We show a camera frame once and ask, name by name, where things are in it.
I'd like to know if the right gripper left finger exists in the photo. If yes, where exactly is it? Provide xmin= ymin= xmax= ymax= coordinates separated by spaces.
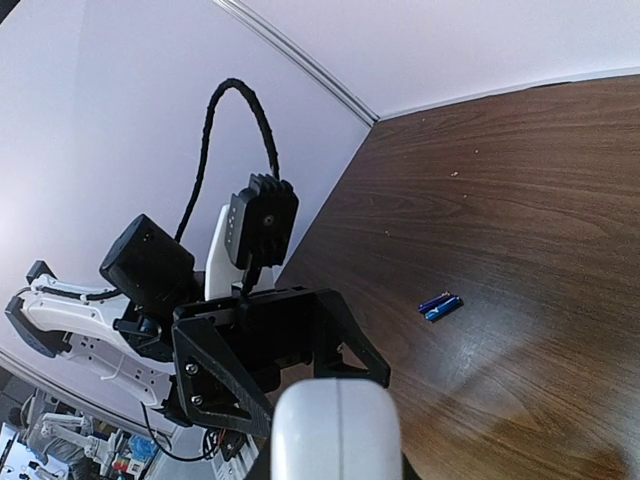
xmin=248 ymin=440 xmax=271 ymax=480

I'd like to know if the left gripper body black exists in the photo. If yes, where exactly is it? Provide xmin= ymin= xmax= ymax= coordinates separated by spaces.
xmin=172 ymin=287 xmax=316 ymax=394

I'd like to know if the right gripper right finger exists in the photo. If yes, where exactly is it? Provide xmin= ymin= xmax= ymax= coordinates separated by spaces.
xmin=402 ymin=453 xmax=422 ymax=480

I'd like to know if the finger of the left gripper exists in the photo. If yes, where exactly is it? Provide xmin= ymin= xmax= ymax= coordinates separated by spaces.
xmin=172 ymin=319 xmax=273 ymax=438
xmin=313 ymin=289 xmax=391 ymax=388

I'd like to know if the white remote control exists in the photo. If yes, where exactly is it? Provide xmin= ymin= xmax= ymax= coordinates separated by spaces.
xmin=270 ymin=379 xmax=403 ymax=480

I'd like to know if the purple AAA battery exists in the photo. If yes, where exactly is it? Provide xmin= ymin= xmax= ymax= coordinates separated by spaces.
xmin=418 ymin=291 xmax=452 ymax=315

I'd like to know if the blue AAA battery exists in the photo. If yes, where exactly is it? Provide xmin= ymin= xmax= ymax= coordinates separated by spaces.
xmin=424 ymin=296 xmax=463 ymax=322

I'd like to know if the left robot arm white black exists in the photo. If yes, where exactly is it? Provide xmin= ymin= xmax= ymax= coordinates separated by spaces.
xmin=5 ymin=206 xmax=391 ymax=437

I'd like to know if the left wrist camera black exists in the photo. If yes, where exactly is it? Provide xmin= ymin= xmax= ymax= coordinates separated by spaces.
xmin=204 ymin=174 xmax=299 ymax=301

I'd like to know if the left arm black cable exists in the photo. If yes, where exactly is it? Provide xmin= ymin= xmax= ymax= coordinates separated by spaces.
xmin=174 ymin=77 xmax=281 ymax=239

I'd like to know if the left aluminium corner post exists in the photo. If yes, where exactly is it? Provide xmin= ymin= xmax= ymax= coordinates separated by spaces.
xmin=214 ymin=0 xmax=380 ymax=128

